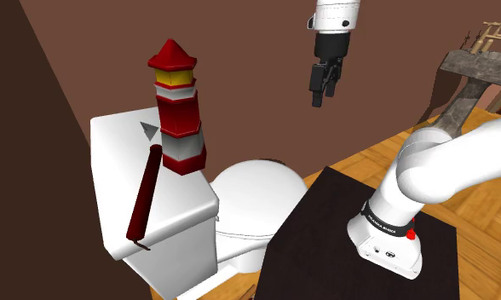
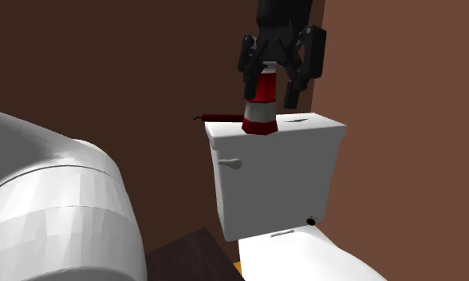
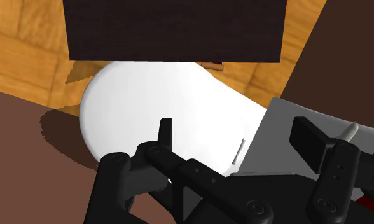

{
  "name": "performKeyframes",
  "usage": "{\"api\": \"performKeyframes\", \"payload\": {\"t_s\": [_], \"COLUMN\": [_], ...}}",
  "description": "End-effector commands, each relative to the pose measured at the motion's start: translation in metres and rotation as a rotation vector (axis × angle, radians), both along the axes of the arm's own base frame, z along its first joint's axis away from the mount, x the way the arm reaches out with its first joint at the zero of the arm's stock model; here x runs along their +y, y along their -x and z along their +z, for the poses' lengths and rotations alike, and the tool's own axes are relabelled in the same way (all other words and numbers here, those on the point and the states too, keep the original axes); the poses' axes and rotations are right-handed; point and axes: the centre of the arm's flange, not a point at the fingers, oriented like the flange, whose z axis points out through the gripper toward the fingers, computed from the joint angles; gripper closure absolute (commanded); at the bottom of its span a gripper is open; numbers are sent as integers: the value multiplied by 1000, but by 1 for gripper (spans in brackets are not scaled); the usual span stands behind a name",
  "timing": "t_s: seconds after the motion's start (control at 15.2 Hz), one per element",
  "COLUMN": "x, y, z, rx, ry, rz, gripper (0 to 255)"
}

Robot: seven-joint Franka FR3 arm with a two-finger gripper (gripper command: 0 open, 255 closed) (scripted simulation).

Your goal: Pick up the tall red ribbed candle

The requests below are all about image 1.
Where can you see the small grey triangular object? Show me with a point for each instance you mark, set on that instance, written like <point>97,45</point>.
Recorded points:
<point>150,131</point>

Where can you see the red white lighthouse figure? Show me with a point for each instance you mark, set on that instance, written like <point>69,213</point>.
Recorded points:
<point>179,112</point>

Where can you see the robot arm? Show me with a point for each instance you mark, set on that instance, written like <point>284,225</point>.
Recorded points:
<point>441,166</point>

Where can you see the white toilet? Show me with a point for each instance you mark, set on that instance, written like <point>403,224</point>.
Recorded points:
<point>121,166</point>

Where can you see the dark robot stand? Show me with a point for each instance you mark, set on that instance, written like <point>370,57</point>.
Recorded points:
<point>317,249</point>

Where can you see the brass tap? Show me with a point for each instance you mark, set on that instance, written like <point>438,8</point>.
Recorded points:
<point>489,35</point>

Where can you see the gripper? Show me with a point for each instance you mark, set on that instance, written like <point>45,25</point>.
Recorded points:
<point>332,45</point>

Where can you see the dark red stick with fuse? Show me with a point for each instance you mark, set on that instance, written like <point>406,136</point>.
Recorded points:
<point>144,195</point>

